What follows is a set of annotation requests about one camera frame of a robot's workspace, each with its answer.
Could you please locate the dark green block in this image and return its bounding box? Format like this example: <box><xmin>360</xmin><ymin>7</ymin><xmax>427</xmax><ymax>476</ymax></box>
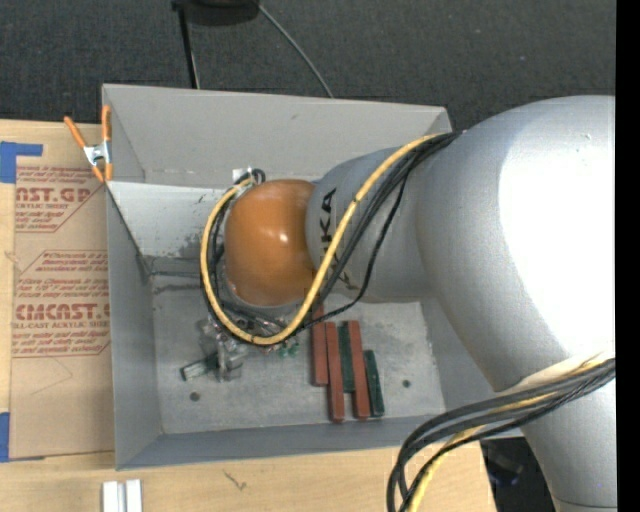
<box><xmin>338</xmin><ymin>322</ymin><xmax>357</xmax><ymax>394</ymax></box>
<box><xmin>179</xmin><ymin>356</ymin><xmax>220</xmax><ymax>383</ymax></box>
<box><xmin>362</xmin><ymin>349</ymin><xmax>386</xmax><ymax>418</ymax></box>

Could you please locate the brown cardboard board, red print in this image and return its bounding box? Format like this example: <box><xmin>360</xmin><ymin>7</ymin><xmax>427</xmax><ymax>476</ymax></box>
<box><xmin>0</xmin><ymin>118</ymin><xmax>117</xmax><ymax>464</ymax></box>

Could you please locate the grey metal bin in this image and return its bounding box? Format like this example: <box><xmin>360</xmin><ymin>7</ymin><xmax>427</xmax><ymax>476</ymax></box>
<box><xmin>101</xmin><ymin>83</ymin><xmax>524</xmax><ymax>472</ymax></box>

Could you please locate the red-brown flat block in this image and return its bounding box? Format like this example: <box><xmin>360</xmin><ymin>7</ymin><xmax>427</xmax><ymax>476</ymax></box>
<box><xmin>311</xmin><ymin>305</ymin><xmax>330</xmax><ymax>387</ymax></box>
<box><xmin>347</xmin><ymin>319</ymin><xmax>372</xmax><ymax>421</ymax></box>
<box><xmin>325</xmin><ymin>321</ymin><xmax>347</xmax><ymax>424</ymax></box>

